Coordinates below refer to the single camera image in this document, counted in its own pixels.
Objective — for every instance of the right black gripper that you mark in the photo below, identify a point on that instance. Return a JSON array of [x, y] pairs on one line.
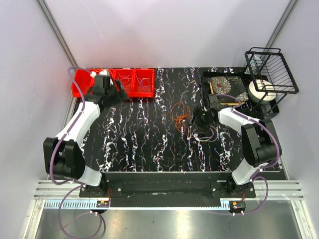
[[196, 112]]

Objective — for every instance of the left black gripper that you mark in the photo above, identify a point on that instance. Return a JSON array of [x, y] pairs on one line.
[[122, 94]]

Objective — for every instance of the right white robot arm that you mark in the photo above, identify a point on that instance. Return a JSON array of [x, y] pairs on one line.
[[260, 145]]

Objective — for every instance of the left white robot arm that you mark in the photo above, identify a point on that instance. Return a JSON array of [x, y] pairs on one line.
[[63, 157]]

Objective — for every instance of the red storage bin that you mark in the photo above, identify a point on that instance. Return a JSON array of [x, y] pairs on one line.
[[84, 81], [126, 76], [111, 73], [144, 83]]

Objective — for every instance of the floral square plate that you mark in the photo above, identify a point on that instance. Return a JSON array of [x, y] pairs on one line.
[[229, 85]]

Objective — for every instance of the white green bowl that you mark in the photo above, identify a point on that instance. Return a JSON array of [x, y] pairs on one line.
[[263, 92]]

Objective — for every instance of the glass cup in rack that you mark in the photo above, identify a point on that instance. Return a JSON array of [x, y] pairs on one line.
[[255, 63]]

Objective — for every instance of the black wire dish rack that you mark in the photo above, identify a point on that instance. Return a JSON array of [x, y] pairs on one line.
[[273, 69]]

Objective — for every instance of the aluminium frame rail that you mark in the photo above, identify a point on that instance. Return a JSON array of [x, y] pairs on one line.
[[46, 189]]

